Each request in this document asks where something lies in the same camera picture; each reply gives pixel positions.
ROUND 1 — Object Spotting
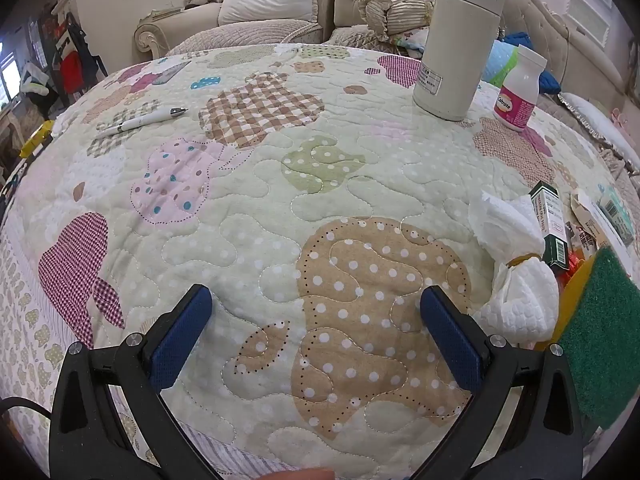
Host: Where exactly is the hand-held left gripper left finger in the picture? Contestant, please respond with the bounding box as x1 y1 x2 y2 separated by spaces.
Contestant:
48 284 221 480

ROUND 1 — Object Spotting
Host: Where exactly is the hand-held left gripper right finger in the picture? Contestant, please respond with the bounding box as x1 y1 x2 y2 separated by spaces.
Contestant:
415 285 585 480

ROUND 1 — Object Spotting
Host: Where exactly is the white tissue wad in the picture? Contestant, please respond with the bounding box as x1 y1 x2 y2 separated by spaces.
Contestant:
467 191 560 345

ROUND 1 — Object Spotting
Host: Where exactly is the green and white small box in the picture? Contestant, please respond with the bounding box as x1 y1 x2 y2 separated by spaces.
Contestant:
529 181 571 268

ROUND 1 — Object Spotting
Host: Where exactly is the orange snack packet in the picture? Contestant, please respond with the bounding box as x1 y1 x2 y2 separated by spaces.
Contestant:
565 222 598 286

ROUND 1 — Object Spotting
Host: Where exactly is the green and yellow sponge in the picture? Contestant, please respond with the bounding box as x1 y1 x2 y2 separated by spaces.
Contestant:
535 247 640 428

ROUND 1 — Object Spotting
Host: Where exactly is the white carton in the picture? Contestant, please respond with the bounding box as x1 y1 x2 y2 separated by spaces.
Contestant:
570 188 636 261

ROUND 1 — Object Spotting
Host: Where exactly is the teal and white box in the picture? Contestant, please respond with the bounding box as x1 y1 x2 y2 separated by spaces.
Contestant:
598 185 636 243

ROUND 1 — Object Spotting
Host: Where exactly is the white pen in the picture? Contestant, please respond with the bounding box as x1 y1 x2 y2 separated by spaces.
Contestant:
95 107 189 137

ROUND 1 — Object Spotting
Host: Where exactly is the person's left hand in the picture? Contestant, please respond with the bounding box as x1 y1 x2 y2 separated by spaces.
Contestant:
260 467 335 480

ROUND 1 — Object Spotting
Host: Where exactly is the patchwork quilted table cover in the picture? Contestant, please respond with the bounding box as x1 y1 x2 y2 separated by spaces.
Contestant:
0 44 640 480

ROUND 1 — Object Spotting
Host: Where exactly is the yellow plastic item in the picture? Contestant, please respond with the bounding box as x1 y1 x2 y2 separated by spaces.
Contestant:
20 121 54 158

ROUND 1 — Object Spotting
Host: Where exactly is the white pink-label supplement bottle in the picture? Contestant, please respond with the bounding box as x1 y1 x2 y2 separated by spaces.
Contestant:
494 44 548 132

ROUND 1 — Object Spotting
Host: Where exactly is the white silver-trimmed pillow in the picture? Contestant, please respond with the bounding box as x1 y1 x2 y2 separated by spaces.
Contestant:
559 92 640 173

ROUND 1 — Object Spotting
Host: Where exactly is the striped colourful pillow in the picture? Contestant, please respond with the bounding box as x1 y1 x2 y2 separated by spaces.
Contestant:
482 40 522 88

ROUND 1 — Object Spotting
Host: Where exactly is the pile of hanging clothes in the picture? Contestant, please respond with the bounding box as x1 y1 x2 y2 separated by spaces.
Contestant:
20 7 108 113

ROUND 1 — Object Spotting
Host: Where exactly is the white thermos bottle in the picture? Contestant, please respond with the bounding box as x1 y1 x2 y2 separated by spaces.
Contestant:
413 0 505 122

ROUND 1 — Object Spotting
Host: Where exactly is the blue knit cloth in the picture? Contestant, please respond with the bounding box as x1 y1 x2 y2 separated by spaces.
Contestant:
502 32 565 96

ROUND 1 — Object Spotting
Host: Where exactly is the beige quilted sofa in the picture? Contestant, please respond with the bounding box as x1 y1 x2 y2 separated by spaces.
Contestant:
134 0 338 58

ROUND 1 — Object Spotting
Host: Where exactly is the striped beige bolster cushion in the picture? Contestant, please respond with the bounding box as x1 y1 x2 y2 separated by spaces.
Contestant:
359 0 435 36

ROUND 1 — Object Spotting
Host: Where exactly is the beige tufted sofa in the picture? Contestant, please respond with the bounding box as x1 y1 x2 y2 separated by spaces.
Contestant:
330 0 631 111

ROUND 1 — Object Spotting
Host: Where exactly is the beige panel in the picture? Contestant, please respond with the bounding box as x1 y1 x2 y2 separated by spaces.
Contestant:
67 0 208 81

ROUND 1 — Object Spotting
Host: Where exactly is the white ruffled pillow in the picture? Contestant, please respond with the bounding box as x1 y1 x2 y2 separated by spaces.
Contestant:
217 0 321 26

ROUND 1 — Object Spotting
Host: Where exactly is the black cable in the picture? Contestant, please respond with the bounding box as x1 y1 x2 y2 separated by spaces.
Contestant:
0 397 53 420

